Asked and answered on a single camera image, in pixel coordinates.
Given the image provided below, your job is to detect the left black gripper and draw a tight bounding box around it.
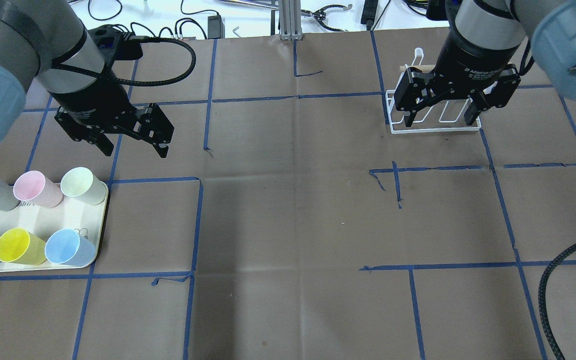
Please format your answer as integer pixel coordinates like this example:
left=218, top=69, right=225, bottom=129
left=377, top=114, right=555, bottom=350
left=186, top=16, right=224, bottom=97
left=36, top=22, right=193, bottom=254
left=54, top=85, right=175, bottom=158

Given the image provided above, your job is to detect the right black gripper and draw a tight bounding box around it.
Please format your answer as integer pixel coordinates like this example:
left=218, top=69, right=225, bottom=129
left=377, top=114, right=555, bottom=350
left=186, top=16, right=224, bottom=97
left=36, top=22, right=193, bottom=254
left=398, top=35, right=521, bottom=128

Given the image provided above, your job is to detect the white plastic cup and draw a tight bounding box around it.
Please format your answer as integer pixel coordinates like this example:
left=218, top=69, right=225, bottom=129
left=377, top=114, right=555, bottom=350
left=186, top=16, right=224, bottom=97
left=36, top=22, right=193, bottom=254
left=60, top=166, right=107, bottom=206

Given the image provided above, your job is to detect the light blue plastic cup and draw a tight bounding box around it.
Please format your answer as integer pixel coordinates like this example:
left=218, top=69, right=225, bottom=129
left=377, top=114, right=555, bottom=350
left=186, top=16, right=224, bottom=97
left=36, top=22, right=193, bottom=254
left=45, top=228, right=98, bottom=267

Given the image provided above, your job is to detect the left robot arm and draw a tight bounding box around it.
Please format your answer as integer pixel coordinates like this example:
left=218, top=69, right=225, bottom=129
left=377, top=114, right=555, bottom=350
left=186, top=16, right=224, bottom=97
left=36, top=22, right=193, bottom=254
left=0, top=0, right=174, bottom=158

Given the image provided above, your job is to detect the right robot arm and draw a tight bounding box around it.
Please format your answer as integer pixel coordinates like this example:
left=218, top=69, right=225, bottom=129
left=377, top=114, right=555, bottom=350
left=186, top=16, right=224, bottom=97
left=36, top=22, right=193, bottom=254
left=393, top=0, right=576, bottom=127

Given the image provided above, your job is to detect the pink plastic cup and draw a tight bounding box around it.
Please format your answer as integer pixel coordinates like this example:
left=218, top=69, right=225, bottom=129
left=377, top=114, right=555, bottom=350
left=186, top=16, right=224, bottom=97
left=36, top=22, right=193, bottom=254
left=13, top=170, right=64, bottom=208

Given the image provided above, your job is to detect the yellow plastic cup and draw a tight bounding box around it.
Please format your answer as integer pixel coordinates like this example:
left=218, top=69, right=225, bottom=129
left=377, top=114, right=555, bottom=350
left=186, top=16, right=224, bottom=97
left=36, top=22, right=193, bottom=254
left=0, top=227, right=47, bottom=265

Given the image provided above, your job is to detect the cream rabbit tray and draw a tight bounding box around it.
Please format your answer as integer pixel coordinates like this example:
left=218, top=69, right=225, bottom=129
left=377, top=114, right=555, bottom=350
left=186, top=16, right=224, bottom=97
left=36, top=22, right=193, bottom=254
left=0, top=183, right=109, bottom=272

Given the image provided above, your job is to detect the black power adapter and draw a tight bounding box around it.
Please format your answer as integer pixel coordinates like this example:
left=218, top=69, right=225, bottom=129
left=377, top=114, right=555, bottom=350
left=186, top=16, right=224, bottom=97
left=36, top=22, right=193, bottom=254
left=206, top=14, right=226, bottom=40

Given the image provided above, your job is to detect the white wire cup rack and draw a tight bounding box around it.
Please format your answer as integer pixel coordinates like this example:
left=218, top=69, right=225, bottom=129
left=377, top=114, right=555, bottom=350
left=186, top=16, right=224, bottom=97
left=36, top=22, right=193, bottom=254
left=385, top=47, right=483, bottom=135

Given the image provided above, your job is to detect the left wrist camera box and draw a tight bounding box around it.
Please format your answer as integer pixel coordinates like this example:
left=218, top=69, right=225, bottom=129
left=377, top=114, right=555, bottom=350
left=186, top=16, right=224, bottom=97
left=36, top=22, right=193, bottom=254
left=87, top=25, right=144, bottom=67

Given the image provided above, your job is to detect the aluminium frame post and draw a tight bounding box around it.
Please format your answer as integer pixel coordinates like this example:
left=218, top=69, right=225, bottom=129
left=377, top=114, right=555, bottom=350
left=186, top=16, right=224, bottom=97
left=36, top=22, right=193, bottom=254
left=278, top=0, right=303, bottom=41

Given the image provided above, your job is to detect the black braided cable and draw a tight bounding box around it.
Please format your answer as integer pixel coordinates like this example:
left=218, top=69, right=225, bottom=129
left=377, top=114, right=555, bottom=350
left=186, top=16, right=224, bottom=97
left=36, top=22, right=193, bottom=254
left=539, top=230, right=576, bottom=360

